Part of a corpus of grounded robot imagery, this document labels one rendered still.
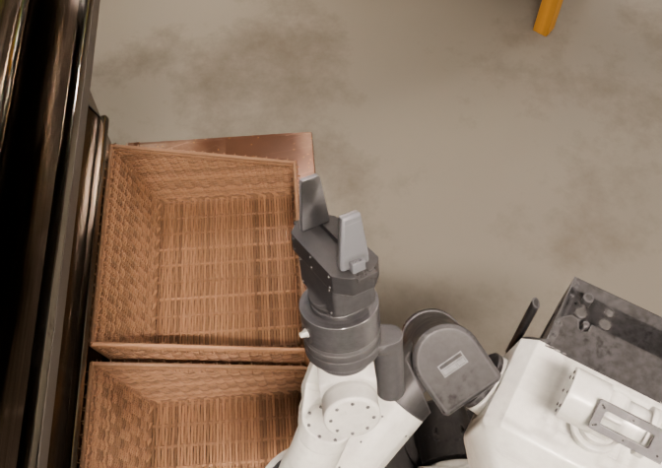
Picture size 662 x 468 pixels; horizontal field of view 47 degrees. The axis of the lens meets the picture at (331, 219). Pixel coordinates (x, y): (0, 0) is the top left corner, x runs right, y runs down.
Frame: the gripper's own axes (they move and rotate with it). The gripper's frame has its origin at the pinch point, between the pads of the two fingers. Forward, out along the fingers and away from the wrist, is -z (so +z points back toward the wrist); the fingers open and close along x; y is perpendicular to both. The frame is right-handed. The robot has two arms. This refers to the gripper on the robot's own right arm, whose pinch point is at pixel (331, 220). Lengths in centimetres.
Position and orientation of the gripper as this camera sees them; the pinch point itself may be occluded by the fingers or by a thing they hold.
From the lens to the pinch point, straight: 77.0
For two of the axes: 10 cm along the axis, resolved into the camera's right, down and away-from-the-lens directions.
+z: 0.8, 8.2, 5.7
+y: -8.7, 3.4, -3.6
